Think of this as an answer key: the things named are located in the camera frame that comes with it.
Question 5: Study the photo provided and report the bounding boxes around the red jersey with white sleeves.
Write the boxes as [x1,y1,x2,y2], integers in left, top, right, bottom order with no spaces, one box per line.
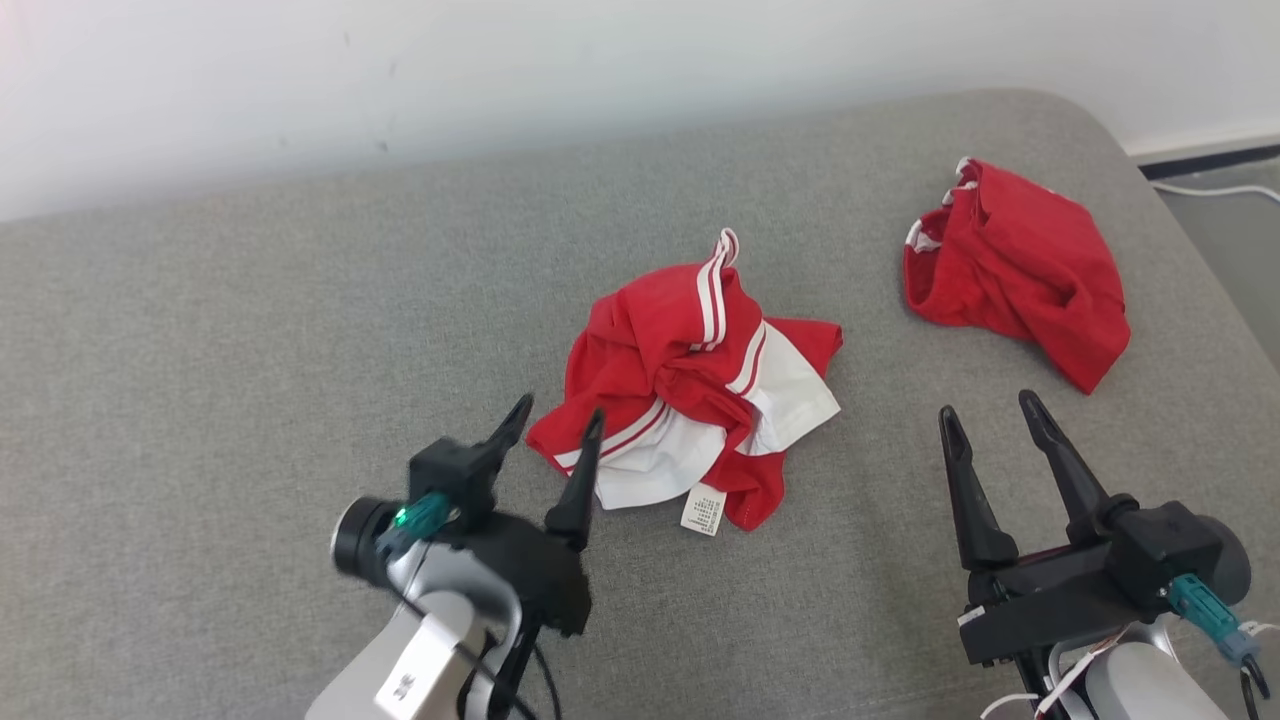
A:
[526,228,844,538]

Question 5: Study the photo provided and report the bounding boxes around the white cable on floor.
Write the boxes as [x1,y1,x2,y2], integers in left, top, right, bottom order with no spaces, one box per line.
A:
[1150,178,1280,207]

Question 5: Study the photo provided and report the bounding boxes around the grey fabric sofa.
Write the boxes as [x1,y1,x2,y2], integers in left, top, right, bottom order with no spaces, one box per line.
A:
[0,88,1280,720]

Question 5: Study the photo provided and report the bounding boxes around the teal left camera cable connector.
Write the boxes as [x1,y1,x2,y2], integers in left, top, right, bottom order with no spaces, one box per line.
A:
[375,490,458,557]

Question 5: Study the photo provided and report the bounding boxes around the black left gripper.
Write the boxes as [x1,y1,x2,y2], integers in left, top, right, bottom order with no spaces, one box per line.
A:
[440,393,606,638]

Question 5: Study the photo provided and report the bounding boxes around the red shorts with white stripes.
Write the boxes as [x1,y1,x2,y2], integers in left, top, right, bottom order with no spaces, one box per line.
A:
[903,157,1132,395]

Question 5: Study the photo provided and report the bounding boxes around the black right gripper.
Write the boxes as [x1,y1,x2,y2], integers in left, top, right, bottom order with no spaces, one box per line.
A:
[938,390,1171,666]

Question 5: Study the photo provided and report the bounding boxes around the red white right arm wires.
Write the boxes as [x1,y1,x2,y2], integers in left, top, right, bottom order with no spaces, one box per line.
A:
[980,625,1126,720]

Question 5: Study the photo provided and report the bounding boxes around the white paper tag with print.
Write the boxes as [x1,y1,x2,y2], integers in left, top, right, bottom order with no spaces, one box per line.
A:
[375,612,459,719]

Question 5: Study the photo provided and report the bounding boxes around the teal right camera cable connector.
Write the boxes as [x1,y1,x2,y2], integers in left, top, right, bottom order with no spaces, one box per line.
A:
[1165,574,1263,667]

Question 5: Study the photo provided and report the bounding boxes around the black baseboard strip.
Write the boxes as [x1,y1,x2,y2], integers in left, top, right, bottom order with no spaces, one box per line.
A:
[1140,144,1280,182]

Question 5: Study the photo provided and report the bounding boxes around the teal camera cable connector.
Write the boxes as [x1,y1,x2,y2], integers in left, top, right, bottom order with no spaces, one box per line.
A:
[375,490,458,557]
[1165,574,1263,667]

